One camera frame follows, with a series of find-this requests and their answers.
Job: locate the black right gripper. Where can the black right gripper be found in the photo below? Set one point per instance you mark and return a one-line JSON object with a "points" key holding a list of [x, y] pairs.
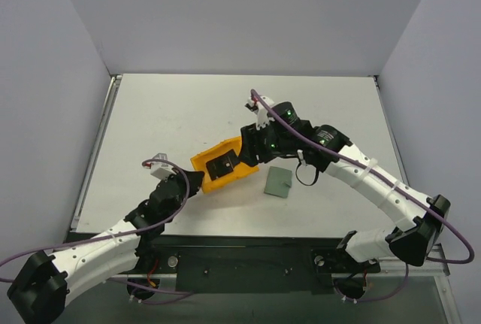
{"points": [[248, 145]]}

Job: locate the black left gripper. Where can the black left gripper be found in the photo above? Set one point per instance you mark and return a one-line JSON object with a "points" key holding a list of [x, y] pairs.
{"points": [[179, 182]]}

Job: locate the yellow plastic bin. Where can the yellow plastic bin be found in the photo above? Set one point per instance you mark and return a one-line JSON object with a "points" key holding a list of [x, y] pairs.
{"points": [[240, 171]]}

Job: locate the black credit card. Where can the black credit card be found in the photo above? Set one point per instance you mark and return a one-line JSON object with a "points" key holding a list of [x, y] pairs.
{"points": [[222, 165]]}

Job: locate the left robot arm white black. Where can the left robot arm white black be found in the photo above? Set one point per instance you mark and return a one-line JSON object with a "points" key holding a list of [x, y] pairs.
{"points": [[47, 283]]}

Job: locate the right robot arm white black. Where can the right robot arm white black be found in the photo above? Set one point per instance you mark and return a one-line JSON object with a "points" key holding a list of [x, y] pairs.
{"points": [[416, 225]]}

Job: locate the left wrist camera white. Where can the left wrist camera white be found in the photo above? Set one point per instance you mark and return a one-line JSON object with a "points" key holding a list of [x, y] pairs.
{"points": [[158, 166]]}

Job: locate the aluminium rail frame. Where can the aluminium rail frame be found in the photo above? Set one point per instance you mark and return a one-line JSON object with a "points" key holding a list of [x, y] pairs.
{"points": [[235, 183]]}

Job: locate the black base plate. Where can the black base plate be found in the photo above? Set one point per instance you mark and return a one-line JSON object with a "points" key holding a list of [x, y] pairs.
{"points": [[235, 265]]}

